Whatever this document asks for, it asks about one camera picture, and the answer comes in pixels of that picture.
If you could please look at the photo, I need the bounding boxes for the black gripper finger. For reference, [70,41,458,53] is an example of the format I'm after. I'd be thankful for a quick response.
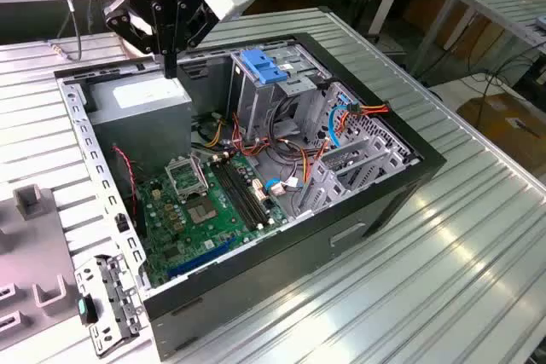
[170,0,224,80]
[103,0,172,80]

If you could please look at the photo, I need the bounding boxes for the red orange power wire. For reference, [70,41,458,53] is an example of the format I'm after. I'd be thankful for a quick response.
[334,101,392,137]

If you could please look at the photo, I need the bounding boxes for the grey metal disk bay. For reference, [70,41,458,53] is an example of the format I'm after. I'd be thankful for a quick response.
[293,136,410,217]

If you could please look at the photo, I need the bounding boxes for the blue plastic drive latch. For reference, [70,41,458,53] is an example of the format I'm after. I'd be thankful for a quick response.
[240,49,290,86]

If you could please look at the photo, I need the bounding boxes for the grey power supply unit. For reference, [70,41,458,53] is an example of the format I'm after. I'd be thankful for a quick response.
[87,69,193,177]

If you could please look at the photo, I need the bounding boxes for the grey metal drive cage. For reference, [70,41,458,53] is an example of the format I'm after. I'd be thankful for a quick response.
[228,46,334,146]

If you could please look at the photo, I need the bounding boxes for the metal socket cover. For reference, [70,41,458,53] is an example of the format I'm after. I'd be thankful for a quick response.
[164,154,210,202]

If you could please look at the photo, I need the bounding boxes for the black RAM slot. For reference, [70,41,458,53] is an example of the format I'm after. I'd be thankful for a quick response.
[222,159,264,227]
[227,158,269,225]
[217,160,258,228]
[212,162,253,230]

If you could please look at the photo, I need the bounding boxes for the CPU socket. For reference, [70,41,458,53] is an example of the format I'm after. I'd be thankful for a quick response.
[185,195,218,227]

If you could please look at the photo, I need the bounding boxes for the green motherboard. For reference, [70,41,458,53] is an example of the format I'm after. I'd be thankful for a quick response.
[136,153,291,291]

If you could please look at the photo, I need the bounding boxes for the blue expansion slot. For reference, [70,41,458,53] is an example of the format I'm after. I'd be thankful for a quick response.
[166,235,238,280]

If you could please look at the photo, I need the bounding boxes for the grey parts rack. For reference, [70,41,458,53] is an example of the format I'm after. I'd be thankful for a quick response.
[0,183,86,350]

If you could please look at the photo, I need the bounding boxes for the black PC case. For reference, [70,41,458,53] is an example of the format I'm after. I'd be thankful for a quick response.
[53,31,447,361]

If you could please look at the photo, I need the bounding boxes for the black teal latch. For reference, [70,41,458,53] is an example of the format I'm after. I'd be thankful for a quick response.
[76,294,99,325]

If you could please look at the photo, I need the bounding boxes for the brown cardboard box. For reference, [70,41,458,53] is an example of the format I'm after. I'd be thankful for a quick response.
[456,93,546,165]

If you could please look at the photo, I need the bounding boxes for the cable with metal connector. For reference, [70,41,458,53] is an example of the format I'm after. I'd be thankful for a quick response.
[45,0,84,62]

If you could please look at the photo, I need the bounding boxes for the yellow orange wires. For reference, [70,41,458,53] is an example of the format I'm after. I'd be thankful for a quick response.
[203,118,226,148]

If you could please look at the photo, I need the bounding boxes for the black cable bundle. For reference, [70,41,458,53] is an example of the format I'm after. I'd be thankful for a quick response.
[266,95,319,160]

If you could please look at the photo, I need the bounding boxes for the blue data wire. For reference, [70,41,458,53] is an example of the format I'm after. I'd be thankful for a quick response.
[263,94,357,195]

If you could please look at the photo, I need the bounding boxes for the orange red wire bundle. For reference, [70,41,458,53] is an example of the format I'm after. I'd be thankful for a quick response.
[229,112,332,188]

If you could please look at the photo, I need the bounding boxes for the grey metal slot bracket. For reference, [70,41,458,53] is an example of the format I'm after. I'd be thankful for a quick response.
[74,252,144,359]

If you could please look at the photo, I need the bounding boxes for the white frame slat table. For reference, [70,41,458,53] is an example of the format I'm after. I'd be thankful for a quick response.
[409,0,546,79]

